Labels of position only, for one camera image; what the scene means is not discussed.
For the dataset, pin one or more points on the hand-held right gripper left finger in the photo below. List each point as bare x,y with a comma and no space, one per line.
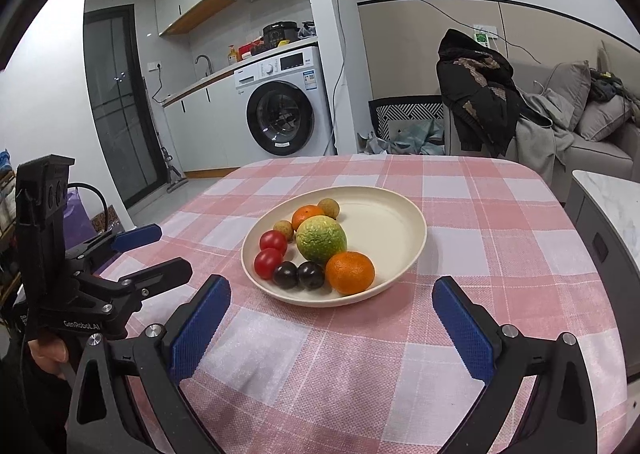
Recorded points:
200,329

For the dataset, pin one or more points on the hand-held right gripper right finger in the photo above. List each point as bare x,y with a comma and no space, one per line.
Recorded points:
462,329

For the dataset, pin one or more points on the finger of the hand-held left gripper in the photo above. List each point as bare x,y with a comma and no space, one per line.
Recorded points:
137,236
160,274

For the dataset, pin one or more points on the red tomato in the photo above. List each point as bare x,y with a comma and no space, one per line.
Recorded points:
267,262
273,243

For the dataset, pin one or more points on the dark purple plum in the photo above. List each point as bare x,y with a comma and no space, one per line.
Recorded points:
310,275
285,275

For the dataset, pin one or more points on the orange tangerine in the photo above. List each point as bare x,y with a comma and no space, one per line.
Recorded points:
306,215
350,272

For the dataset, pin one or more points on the cream round plate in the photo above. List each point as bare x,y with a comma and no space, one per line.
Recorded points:
380,229

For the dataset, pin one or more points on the brown longan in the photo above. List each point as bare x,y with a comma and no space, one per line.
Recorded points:
283,229
330,206

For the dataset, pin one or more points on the green yellow citrus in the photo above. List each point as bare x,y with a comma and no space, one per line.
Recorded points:
321,239

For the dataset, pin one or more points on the person's left hand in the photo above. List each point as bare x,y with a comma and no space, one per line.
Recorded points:
47,353

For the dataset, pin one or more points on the purple plastic bag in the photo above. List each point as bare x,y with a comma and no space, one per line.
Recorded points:
80,224

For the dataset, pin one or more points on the cluttered wooden shelf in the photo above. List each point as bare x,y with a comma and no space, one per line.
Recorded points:
7,214

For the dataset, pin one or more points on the grey mop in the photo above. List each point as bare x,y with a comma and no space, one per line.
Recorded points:
172,169

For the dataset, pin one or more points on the pink checkered tablecloth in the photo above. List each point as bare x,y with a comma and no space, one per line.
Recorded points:
450,234

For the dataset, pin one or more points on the dark glass door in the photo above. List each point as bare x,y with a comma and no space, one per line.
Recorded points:
120,109

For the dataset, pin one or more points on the white kitchen cabinet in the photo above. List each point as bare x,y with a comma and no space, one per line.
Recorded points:
210,124

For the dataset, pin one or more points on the metal faucet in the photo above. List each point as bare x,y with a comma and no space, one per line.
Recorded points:
204,62

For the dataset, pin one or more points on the teal plastic bags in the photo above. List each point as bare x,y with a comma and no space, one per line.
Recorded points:
415,142

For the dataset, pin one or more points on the grey blanket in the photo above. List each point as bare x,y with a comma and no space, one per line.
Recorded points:
542,144

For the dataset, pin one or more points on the yellow bottle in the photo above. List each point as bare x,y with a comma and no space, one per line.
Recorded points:
232,55

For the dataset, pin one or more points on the white washing machine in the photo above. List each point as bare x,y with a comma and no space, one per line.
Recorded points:
280,79

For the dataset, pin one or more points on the red box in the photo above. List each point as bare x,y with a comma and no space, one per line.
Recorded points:
249,51

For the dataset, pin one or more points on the grey sofa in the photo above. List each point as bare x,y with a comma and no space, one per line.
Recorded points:
600,159

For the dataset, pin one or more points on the black white patterned basket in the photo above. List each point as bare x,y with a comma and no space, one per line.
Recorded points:
410,112

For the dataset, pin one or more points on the black jacket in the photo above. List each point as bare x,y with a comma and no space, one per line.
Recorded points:
475,94

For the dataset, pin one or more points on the black rice cooker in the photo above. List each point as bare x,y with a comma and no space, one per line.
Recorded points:
280,34

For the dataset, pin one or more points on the grey pillow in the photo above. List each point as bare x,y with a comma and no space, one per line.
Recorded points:
567,89
602,119

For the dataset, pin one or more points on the dark plastic bag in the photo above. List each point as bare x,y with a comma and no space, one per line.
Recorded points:
307,29

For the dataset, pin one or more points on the dark clothes pile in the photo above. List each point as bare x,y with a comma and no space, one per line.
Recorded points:
607,84

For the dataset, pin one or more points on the wall outlet with green label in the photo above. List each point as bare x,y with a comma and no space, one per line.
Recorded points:
484,36

